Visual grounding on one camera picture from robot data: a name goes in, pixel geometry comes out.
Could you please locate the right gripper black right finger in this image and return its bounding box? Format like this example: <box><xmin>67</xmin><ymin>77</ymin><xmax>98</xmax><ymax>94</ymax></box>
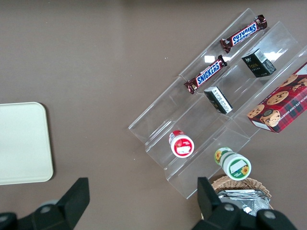
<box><xmin>191</xmin><ymin>176</ymin><xmax>298</xmax><ymax>230</ymax></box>

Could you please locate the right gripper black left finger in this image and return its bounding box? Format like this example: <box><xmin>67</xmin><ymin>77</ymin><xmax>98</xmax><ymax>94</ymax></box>
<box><xmin>0</xmin><ymin>177</ymin><xmax>91</xmax><ymax>230</ymax></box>

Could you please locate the small light wicker basket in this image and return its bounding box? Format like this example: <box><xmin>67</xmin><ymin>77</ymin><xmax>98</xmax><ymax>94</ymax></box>
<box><xmin>212</xmin><ymin>176</ymin><xmax>274</xmax><ymax>220</ymax></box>

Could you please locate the beige rectangular serving tray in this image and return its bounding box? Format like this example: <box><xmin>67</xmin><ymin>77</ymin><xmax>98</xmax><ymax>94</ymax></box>
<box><xmin>0</xmin><ymin>102</ymin><xmax>54</xmax><ymax>185</ymax></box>

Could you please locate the silver foil packet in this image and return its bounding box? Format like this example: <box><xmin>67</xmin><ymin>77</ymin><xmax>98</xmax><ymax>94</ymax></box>
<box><xmin>217</xmin><ymin>189</ymin><xmax>271</xmax><ymax>218</ymax></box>

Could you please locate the green sunflower lidded jar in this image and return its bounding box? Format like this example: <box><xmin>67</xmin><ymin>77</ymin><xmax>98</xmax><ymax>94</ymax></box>
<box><xmin>214</xmin><ymin>147</ymin><xmax>252</xmax><ymax>181</ymax></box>

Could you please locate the red lidded small jar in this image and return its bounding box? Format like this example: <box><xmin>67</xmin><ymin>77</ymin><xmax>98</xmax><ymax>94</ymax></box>
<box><xmin>168</xmin><ymin>130</ymin><xmax>195</xmax><ymax>159</ymax></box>

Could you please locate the clear acrylic tiered display stand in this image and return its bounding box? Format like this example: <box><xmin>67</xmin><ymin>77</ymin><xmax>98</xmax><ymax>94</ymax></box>
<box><xmin>128</xmin><ymin>8</ymin><xmax>307</xmax><ymax>200</ymax></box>

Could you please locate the small black carton box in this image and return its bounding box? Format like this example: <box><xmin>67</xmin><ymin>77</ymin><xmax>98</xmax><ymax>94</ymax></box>
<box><xmin>203</xmin><ymin>86</ymin><xmax>234</xmax><ymax>115</ymax></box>
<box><xmin>241</xmin><ymin>48</ymin><xmax>277</xmax><ymax>78</ymax></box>

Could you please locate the red tartan cookie box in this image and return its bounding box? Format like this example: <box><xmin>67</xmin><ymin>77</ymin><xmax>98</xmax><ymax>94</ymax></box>
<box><xmin>247</xmin><ymin>61</ymin><xmax>307</xmax><ymax>133</ymax></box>

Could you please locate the Snickers chocolate bar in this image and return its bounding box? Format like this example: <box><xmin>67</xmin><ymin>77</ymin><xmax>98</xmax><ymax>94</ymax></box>
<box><xmin>184</xmin><ymin>55</ymin><xmax>228</xmax><ymax>95</ymax></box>
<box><xmin>220</xmin><ymin>14</ymin><xmax>268</xmax><ymax>54</ymax></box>

